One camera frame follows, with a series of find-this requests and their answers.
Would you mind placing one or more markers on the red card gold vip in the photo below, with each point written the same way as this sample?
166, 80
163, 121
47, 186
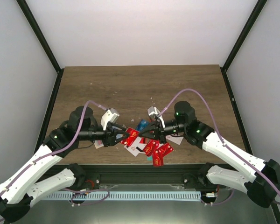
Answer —
133, 134

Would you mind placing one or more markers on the blue card upper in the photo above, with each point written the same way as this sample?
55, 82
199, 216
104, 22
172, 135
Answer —
142, 124

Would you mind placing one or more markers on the light blue slotted cable duct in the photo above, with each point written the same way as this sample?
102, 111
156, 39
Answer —
128, 196

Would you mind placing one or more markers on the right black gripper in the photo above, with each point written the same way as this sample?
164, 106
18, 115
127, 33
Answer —
161, 134

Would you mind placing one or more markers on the black aluminium frame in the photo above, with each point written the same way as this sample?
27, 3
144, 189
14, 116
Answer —
99, 177

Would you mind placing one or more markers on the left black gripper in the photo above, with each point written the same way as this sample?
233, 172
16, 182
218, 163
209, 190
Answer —
110, 139

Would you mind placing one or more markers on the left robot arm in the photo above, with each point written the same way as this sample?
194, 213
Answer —
24, 189

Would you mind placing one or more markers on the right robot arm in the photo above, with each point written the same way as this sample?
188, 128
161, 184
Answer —
257, 178

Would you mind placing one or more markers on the red gold card middle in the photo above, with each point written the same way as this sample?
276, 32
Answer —
165, 149

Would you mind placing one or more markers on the white black red card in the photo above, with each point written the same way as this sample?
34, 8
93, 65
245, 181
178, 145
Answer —
177, 139

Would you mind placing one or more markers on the beige leather card holder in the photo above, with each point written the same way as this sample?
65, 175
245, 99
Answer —
98, 144

